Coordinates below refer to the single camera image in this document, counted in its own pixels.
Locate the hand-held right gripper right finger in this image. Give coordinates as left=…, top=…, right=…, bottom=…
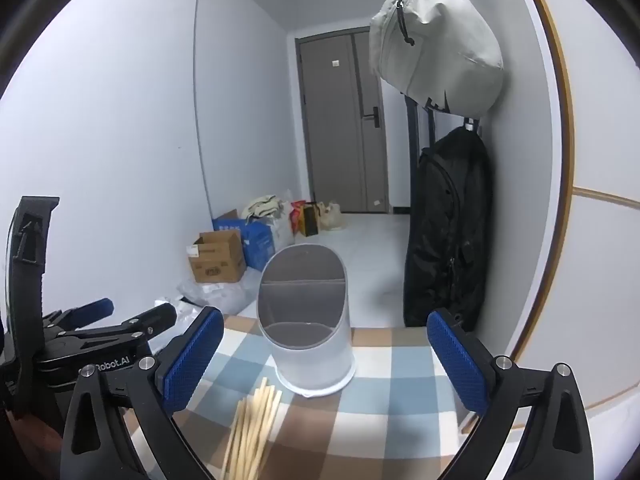
left=426, top=308, right=593, bottom=480

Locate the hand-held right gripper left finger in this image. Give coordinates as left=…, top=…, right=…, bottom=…
left=59, top=306, right=226, bottom=480

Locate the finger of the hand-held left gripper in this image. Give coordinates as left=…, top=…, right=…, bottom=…
left=52, top=302, right=178, bottom=349
left=42, top=298, right=115, bottom=333

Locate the bundle of wooden chopsticks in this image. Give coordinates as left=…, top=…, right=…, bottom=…
left=222, top=377, right=283, bottom=480

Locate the white grey utensil holder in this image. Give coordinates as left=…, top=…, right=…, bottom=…
left=256, top=244, right=357, bottom=397

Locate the grey mailer bag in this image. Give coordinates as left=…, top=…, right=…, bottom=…
left=176, top=280, right=258, bottom=316

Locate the checkered tablecloth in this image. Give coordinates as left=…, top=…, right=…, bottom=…
left=122, top=312, right=501, bottom=480

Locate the brown cardboard box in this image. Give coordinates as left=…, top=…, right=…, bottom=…
left=188, top=231, right=247, bottom=285

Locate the blue cardboard box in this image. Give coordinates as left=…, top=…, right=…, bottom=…
left=212, top=209, right=275, bottom=271

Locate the black backpack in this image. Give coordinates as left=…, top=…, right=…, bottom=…
left=403, top=126, right=495, bottom=333

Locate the beige folded cloth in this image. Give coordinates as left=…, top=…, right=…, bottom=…
left=241, top=194, right=286, bottom=221

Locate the white plastic bag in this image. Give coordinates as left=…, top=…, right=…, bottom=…
left=260, top=190, right=297, bottom=251

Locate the black yellow paper bag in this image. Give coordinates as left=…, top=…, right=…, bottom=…
left=300, top=202, right=320, bottom=237

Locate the beige plastic bag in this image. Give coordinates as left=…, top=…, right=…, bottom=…
left=317, top=202, right=345, bottom=232

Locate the grey door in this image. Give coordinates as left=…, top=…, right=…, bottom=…
left=295, top=27, right=391, bottom=215

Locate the light grey hanging bag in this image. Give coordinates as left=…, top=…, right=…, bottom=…
left=369, top=0, right=505, bottom=116

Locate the black sliding door frame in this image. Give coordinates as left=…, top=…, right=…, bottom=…
left=381, top=0, right=441, bottom=221

